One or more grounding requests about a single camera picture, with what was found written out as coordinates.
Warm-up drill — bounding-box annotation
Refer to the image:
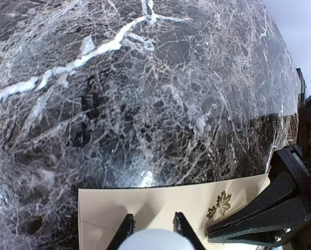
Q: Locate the small white-capped glue bottle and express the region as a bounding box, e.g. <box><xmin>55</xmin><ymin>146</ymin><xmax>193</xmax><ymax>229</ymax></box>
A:
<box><xmin>118</xmin><ymin>229</ymin><xmax>194</xmax><ymax>250</ymax></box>

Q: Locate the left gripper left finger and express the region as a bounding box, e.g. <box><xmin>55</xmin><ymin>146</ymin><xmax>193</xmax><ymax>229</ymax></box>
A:
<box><xmin>106</xmin><ymin>214</ymin><xmax>134</xmax><ymax>250</ymax></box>

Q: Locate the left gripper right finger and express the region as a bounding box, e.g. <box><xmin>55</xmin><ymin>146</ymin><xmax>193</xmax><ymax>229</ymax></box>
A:
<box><xmin>173</xmin><ymin>212</ymin><xmax>206</xmax><ymax>250</ymax></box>

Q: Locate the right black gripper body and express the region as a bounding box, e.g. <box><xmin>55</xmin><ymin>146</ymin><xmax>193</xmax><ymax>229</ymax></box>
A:
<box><xmin>268</xmin><ymin>145</ymin><xmax>311</xmax><ymax>249</ymax></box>

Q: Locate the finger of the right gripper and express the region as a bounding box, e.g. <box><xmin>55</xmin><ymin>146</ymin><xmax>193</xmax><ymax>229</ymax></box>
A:
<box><xmin>206</xmin><ymin>172</ymin><xmax>311</xmax><ymax>245</ymax></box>

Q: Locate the brown kraft envelope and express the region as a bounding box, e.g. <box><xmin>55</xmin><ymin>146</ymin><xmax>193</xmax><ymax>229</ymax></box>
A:
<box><xmin>78</xmin><ymin>174</ymin><xmax>269</xmax><ymax>249</ymax></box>

